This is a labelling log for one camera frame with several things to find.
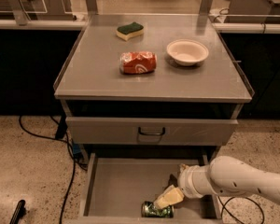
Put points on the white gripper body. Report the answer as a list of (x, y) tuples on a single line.
[(187, 180)]

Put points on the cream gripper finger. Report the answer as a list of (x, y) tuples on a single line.
[(172, 180), (171, 195)]

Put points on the crushed green soda can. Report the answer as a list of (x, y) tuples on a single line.
[(148, 209)]

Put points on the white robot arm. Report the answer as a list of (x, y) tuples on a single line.
[(224, 176)]

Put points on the open grey middle drawer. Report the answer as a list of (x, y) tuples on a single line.
[(116, 188)]

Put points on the closed grey top drawer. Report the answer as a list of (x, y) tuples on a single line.
[(124, 131)]

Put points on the crushed orange soda can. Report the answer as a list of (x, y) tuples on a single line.
[(138, 62)]

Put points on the white paper bowl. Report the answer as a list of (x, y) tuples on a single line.
[(187, 52)]

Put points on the black object on floor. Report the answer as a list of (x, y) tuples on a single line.
[(19, 212)]

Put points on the green and yellow sponge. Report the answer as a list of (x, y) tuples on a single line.
[(129, 31)]

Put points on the black drawer handle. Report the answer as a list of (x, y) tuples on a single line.
[(161, 133)]

